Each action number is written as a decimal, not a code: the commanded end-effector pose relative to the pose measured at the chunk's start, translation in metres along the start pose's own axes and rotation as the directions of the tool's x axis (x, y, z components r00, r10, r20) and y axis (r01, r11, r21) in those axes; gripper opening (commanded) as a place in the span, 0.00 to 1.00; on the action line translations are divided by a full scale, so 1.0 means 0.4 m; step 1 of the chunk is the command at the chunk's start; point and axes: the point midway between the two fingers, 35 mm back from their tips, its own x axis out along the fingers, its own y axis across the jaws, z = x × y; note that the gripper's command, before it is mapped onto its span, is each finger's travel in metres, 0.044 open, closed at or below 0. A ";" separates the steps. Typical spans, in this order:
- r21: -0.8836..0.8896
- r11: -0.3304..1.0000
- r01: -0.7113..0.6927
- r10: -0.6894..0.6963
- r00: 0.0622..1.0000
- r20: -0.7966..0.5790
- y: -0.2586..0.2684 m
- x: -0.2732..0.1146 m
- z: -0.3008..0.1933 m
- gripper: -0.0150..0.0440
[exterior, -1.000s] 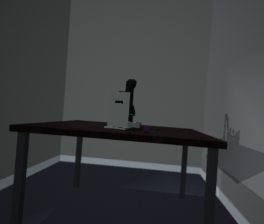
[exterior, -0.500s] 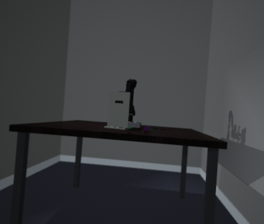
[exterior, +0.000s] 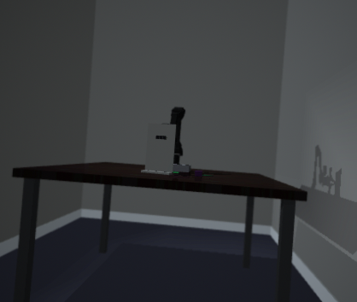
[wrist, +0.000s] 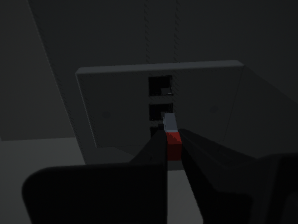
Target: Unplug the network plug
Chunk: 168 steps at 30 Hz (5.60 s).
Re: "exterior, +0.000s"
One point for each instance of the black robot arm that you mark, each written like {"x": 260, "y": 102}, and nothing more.
{"x": 176, "y": 117}

